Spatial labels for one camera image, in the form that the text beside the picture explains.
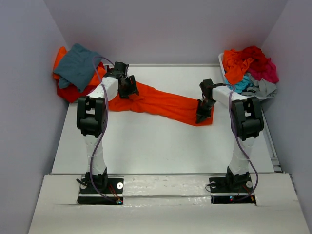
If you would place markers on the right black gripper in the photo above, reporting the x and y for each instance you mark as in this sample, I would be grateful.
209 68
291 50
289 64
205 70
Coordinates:
202 115

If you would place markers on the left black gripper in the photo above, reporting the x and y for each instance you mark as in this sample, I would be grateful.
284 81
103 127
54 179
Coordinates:
132 87

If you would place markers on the orange t shirt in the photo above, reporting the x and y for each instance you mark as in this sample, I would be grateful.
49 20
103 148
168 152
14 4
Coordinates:
94 80
156 102

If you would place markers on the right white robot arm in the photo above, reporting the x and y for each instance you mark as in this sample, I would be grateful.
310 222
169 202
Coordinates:
246 122

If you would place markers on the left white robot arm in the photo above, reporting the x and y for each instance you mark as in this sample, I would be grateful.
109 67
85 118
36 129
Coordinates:
92 116

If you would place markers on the white laundry basket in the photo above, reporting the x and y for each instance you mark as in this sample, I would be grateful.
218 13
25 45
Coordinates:
220 58

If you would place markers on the orange folded t shirt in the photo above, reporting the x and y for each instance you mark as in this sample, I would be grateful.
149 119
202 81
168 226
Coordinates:
94 80

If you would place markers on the cyan crumpled t shirt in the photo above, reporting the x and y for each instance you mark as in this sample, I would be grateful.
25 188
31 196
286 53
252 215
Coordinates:
241 85

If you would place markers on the teal folded t shirt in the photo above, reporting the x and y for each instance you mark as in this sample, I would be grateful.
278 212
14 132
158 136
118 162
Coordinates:
77 67

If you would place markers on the grey crumpled t shirt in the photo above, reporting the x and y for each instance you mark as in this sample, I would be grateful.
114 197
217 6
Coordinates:
260 88

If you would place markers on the red folded t shirt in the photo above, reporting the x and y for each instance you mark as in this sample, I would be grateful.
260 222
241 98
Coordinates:
71 93

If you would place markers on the magenta crumpled t shirt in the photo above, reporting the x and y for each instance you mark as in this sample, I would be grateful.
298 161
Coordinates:
269 74

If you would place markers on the red crumpled t shirt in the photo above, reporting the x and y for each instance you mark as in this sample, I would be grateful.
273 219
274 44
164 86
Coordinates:
259 59

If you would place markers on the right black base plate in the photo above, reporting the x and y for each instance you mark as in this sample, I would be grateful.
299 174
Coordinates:
222 194

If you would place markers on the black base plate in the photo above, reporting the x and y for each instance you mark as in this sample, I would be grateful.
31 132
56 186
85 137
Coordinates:
222 194
112 194

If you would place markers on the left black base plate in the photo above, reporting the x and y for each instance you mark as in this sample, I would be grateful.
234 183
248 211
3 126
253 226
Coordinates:
112 194

